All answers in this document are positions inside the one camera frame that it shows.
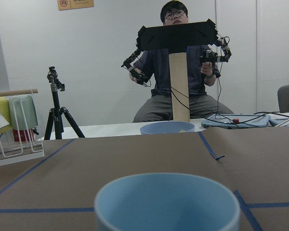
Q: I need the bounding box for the blue teach pendant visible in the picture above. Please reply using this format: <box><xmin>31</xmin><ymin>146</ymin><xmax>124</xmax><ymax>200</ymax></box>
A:
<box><xmin>269</xmin><ymin>113</ymin><xmax>289</xmax><ymax>127</ymax></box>
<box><xmin>201</xmin><ymin>114</ymin><xmax>271</xmax><ymax>129</ymax></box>

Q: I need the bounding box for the white wire cup rack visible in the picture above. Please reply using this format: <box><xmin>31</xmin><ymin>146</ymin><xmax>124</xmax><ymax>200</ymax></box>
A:
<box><xmin>0</xmin><ymin>89</ymin><xmax>44</xmax><ymax>166</ymax></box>

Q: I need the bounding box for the seated operator person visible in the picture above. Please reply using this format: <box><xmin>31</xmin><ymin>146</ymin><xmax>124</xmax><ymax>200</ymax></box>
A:
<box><xmin>129</xmin><ymin>0</ymin><xmax>235</xmax><ymax>123</ymax></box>

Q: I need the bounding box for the green cup on rack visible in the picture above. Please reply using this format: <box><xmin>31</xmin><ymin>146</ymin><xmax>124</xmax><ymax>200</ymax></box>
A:
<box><xmin>8</xmin><ymin>95</ymin><xmax>38</xmax><ymax>130</ymax></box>

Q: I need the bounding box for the grey office chair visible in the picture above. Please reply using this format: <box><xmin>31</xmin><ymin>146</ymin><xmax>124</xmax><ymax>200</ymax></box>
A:
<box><xmin>277</xmin><ymin>85</ymin><xmax>289</xmax><ymax>113</ymax></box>

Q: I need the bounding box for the blue bowl with fork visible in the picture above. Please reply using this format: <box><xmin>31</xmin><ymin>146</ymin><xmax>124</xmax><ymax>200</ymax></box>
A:
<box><xmin>140</xmin><ymin>121</ymin><xmax>195</xmax><ymax>135</ymax></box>

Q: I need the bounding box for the cardboard post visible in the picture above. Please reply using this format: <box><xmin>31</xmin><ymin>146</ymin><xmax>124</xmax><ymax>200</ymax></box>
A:
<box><xmin>169</xmin><ymin>52</ymin><xmax>190</xmax><ymax>122</ymax></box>

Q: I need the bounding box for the black camera tripod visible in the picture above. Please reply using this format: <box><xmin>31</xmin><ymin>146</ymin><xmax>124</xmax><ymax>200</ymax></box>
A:
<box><xmin>44</xmin><ymin>66</ymin><xmax>85</xmax><ymax>140</ymax></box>

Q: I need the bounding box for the light blue cup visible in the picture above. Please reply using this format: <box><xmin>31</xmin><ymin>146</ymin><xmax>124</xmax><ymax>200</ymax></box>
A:
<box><xmin>94</xmin><ymin>173</ymin><xmax>240</xmax><ymax>231</ymax></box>

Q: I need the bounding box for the black teleoperation leader device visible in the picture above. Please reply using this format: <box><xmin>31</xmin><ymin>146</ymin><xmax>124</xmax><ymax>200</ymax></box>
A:
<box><xmin>122</xmin><ymin>19</ymin><xmax>232</xmax><ymax>86</ymax></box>

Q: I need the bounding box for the yellow cup on rack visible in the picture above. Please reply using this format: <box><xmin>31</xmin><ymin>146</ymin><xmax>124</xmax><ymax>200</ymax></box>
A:
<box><xmin>0</xmin><ymin>97</ymin><xmax>12</xmax><ymax>133</ymax></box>

